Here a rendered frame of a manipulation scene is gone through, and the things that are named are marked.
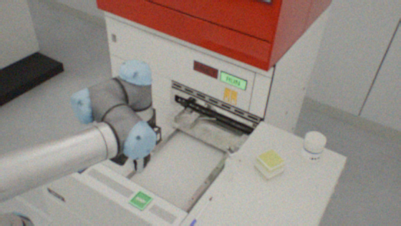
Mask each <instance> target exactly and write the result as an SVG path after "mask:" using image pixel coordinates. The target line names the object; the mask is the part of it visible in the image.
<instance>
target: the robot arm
mask: <svg viewBox="0 0 401 226"><path fill-rule="evenodd" d="M152 83H153V80H152V75H151V71H150V67H149V66H148V64H147V63H145V62H144V61H139V60H130V61H126V62H123V64H121V65H120V67H119V76H117V77H113V78H111V79H109V80H107V81H103V82H101V83H99V84H97V85H92V86H91V87H88V88H87V87H86V88H85V89H83V90H80V91H78V92H77V93H74V94H73V95H72V97H71V105H72V108H73V112H74V114H75V115H76V117H77V118H78V120H79V121H80V122H81V123H83V124H88V123H90V122H94V121H96V123H97V124H94V125H92V126H90V127H85V128H82V129H79V130H77V131H75V132H69V133H67V134H63V135H62V136H57V137H54V138H52V139H48V140H46V141H41V142H38V143H36V144H33V145H30V146H28V147H22V148H20V149H17V150H14V151H12V152H7V153H4V154H0V202H4V201H6V200H9V199H11V198H12V197H16V196H17V195H22V194H24V193H25V192H28V191H30V190H33V189H35V188H37V187H41V186H43V185H46V184H48V183H50V182H53V181H56V180H59V179H60V178H63V177H65V176H67V175H71V174H73V173H75V172H78V171H80V170H84V169H86V168H88V167H90V166H92V165H96V164H98V163H100V162H103V161H105V160H108V159H109V160H110V161H112V162H114V163H115V164H118V165H119V166H123V165H124V164H125V163H126V162H127V160H128V162H129V163H130V164H131V167H132V168H133V169H134V170H135V171H136V172H137V173H139V174H140V173H142V172H144V170H145V168H146V167H147V166H148V163H149V162H150V161H151V159H152V158H153V153H151V154H150V152H151V151H152V150H153V147H154V146H155V144H156V146H157V144H159V143H160V142H161V127H159V126H157V123H156V109H154V108H153V92H152ZM157 128H158V129H157ZM154 129H157V130H156V131H155V130H154ZM157 134H160V139H159V140H158V141H157ZM0 226H35V224H34V223H33V222H32V220H31V219H30V218H28V217H27V215H25V214H23V213H20V212H12V213H10V212H5V213H0Z"/></svg>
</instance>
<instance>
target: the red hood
mask: <svg viewBox="0 0 401 226"><path fill-rule="evenodd" d="M96 1H97V8H98V9H101V10H103V11H107V12H109V13H111V14H114V15H116V16H119V17H122V18H125V19H127V20H130V21H132V22H135V23H138V24H141V25H143V26H146V27H149V28H151V29H154V30H156V31H159V32H162V33H164V34H167V35H168V36H174V37H175V38H177V39H180V40H182V41H186V42H189V43H190V44H193V45H197V46H200V47H201V48H204V49H208V50H210V51H212V52H215V53H217V54H221V55H223V56H225V57H228V58H232V59H234V60H236V61H238V62H243V63H244V64H247V65H249V66H253V67H256V68H257V69H262V70H264V71H266V72H268V71H269V70H270V68H272V66H273V65H275V63H276V62H277V61H278V60H279V59H280V58H281V57H282V56H283V54H284V53H285V52H287V50H288V49H289V48H290V47H291V45H292V44H294V43H295V42H296V40H297V39H298V38H299V37H300V36H301V35H302V34H303V33H304V32H305V31H306V30H307V29H308V28H309V27H310V25H311V24H312V23H313V22H314V21H315V20H316V19H317V17H318V16H320V15H321V13H322V12H323V11H324V10H325V9H326V8H327V7H328V5H330V4H331V3H332V0H96Z"/></svg>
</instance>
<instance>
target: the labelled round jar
mask: <svg viewBox="0 0 401 226"><path fill-rule="evenodd" d="M326 142H327V139H326V137H325V136H324V135H322V134H321V133H319V132H315V131H312V132H308V133H307V134H306V136H305V139H304V143H303V146H302V148H301V151H300V156H301V158H302V159H304V161H306V162H309V163H316V162H318V161H319V159H320V157H321V155H322V151H323V149H324V145H325V144H326Z"/></svg>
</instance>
